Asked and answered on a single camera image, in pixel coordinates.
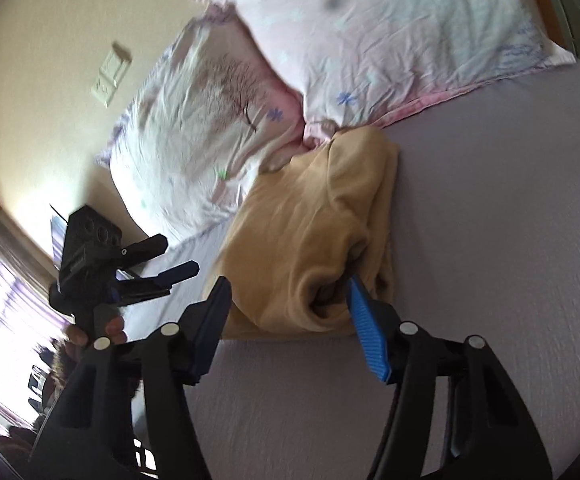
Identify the white wall switch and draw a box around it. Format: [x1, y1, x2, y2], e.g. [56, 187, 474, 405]
[100, 41, 133, 87]

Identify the lavender bed sheet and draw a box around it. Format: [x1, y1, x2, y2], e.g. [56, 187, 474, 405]
[115, 57, 580, 480]

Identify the pink floral pillow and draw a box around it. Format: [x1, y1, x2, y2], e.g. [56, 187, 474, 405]
[186, 0, 576, 148]

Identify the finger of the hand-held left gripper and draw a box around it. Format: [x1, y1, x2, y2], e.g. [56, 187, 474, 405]
[107, 261, 201, 308]
[115, 234, 169, 271]

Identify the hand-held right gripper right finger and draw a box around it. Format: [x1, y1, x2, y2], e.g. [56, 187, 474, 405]
[346, 275, 554, 480]

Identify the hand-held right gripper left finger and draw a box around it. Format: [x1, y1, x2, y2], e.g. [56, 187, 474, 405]
[28, 276, 233, 480]

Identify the purple window curtain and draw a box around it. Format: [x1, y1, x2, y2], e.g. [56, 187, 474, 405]
[0, 215, 78, 441]

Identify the tan fleece garment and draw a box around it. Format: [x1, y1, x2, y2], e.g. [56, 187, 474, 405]
[218, 125, 401, 339]

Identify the white tree print pillow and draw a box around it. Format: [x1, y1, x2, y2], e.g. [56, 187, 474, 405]
[94, 16, 305, 247]

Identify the person's left hand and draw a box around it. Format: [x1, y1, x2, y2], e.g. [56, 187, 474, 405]
[65, 316, 127, 361]

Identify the white wall socket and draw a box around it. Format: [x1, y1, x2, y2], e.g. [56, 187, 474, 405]
[90, 76, 117, 108]

